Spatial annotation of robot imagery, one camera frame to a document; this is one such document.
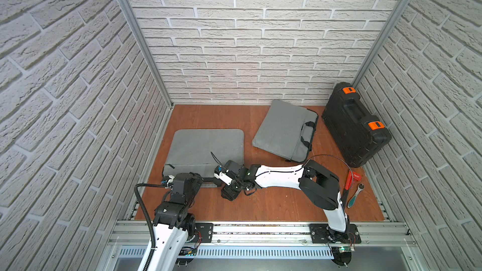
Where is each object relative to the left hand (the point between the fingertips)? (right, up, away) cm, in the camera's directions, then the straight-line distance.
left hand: (198, 177), depth 81 cm
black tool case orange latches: (+71, +19, 0) cm, 74 cm away
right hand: (+13, -7, +4) cm, 15 cm away
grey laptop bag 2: (+44, +20, +20) cm, 52 cm away
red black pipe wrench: (+73, -2, +9) cm, 74 cm away
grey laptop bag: (-2, +10, +14) cm, 17 cm away
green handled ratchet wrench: (+75, -6, +4) cm, 75 cm away
